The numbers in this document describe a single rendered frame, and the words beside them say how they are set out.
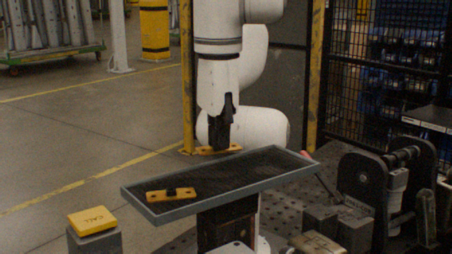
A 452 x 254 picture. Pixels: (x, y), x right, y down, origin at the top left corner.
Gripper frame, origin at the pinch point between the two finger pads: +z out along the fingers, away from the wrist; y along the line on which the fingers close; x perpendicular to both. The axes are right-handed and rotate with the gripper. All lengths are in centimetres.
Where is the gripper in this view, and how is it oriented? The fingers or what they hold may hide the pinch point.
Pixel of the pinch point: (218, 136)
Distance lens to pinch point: 84.8
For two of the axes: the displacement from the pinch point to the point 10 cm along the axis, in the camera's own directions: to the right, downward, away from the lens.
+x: 9.3, -1.1, 3.4
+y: 3.6, 3.0, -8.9
